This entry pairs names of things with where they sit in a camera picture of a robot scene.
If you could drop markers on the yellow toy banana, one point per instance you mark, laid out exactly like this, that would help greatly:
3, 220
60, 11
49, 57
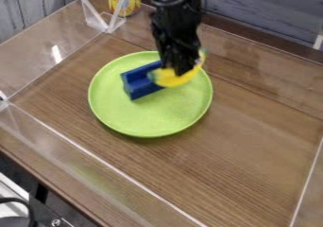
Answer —
164, 77

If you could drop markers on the blue plastic block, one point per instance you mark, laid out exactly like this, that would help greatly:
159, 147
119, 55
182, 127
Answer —
138, 84

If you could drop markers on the clear acrylic corner bracket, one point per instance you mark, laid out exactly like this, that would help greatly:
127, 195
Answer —
103, 21

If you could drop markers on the green round plate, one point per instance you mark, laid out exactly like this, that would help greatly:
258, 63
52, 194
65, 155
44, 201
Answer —
160, 114

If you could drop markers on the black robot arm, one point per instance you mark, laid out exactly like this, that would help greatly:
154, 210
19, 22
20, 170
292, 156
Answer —
174, 24

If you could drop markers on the clear acrylic tray wall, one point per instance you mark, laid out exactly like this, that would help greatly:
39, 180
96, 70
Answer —
243, 169

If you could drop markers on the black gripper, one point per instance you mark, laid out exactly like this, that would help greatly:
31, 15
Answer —
174, 24

